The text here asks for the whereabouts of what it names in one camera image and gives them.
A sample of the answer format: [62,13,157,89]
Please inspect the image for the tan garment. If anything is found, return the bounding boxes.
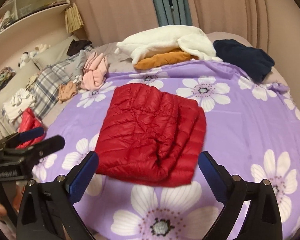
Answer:
[59,82,78,103]

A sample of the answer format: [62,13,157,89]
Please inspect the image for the white fleece garment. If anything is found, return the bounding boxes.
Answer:
[115,25,222,65]

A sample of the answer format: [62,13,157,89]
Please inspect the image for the pink garment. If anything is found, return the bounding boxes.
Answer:
[80,52,109,91]

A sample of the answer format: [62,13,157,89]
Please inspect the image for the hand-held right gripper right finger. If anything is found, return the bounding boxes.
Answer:
[198,151,283,240]

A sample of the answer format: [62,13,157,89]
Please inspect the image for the cream pillow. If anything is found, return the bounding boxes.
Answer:
[32,35,79,70]

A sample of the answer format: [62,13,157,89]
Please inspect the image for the straw tassel hanging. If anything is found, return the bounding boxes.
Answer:
[64,4,84,34]

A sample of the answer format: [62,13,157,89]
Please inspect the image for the beige curtain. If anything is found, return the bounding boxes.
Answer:
[65,0,300,63]

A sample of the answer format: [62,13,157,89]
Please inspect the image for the navy fleece garment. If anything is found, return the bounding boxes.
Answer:
[213,39,275,83]

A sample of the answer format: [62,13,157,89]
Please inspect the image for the plaid cloth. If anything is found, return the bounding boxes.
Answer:
[31,60,83,120]

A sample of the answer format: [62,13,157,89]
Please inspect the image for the black garment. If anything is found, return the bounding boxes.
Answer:
[66,40,93,57]

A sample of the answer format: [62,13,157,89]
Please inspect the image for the grey garment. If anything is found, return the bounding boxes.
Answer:
[65,46,94,80]

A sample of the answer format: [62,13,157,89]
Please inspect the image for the white folded clothes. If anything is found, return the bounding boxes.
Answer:
[2,89,37,124]

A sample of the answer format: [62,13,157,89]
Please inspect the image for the beige plush toy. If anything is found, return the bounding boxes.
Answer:
[35,44,52,55]

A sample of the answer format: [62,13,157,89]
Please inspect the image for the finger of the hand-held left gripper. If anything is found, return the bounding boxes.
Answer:
[0,127,45,149]
[0,135,65,167]

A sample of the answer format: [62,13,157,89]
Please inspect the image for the small shiny red puffer jacket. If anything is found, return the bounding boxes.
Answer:
[17,108,47,149]

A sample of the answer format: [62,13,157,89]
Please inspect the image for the patterned knit item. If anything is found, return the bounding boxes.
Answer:
[0,66,17,92]

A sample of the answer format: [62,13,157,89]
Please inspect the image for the teal curtain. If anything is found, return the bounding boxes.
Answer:
[147,0,192,27]

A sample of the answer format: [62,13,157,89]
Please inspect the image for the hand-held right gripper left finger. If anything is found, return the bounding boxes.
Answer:
[16,151,99,240]

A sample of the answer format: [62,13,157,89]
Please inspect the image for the purple floral bedsheet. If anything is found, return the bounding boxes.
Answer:
[31,59,300,240]

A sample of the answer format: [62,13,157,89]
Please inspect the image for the orange garment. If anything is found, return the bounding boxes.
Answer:
[134,49,199,70]

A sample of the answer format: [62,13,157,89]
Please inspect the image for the white shelf unit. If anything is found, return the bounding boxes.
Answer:
[0,0,72,47]

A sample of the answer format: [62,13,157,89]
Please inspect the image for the white and black plush toy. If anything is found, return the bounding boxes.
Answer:
[19,52,34,69]

